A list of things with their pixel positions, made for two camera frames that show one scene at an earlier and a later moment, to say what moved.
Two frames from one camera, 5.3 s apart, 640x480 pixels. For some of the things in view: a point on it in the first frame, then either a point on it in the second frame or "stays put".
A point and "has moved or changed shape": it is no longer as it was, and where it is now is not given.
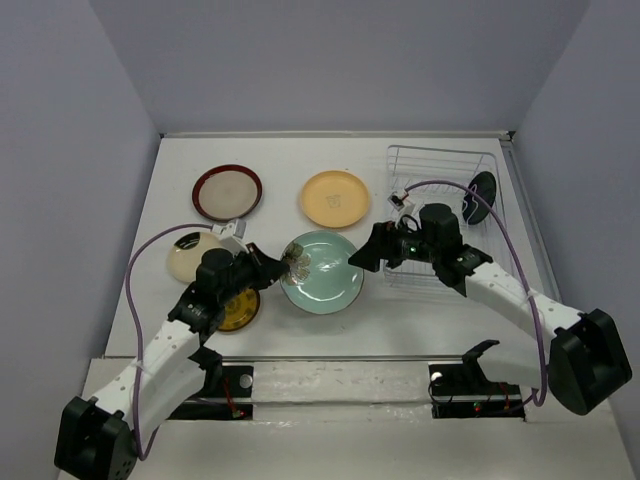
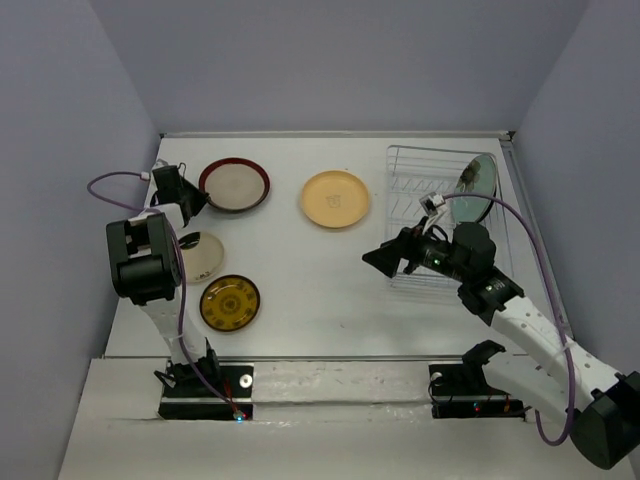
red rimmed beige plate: (226, 192) has moved or changed shape
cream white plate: (182, 263) stays put
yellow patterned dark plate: (240, 311) stays put
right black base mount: (459, 390) stays put
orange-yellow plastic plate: (335, 198) stays put
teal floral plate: (320, 279) to (478, 176)
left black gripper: (263, 267) to (201, 197)
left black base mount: (225, 396) stays put
